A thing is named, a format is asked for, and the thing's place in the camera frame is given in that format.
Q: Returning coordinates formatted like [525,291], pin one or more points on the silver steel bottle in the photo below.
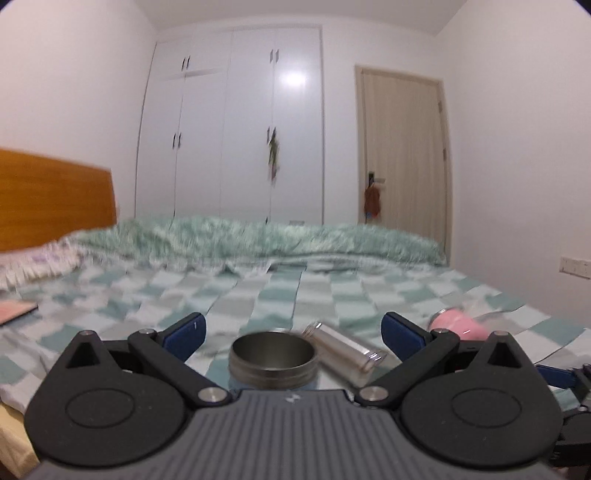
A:
[354,360]

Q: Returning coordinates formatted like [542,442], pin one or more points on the red bag on door handle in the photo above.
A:
[372,205]

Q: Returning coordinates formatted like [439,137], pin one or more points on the fluffy green blanket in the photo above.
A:
[212,240]

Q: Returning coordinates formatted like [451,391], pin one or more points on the beige door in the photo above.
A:
[404,147]

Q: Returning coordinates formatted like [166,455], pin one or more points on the floral pillow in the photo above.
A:
[51,260]

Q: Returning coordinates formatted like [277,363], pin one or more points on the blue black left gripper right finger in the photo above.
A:
[480,403]

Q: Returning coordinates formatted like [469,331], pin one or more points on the white wardrobe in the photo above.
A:
[211,101]

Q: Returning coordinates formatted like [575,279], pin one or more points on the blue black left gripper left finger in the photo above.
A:
[113,403]

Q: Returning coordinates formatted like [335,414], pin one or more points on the green ornament on wardrobe handle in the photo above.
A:
[273,160]

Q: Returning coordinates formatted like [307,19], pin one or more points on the checkered green white bedsheet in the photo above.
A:
[117,299]

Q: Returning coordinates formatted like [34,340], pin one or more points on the wooden headboard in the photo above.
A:
[44,199]

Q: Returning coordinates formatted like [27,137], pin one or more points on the pink cup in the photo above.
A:
[459,322]

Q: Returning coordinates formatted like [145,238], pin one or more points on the wall socket panel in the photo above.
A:
[575,267]

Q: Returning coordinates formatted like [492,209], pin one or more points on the red book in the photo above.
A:
[11,310]

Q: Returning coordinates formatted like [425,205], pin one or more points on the steel cup with blue body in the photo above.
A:
[272,360]

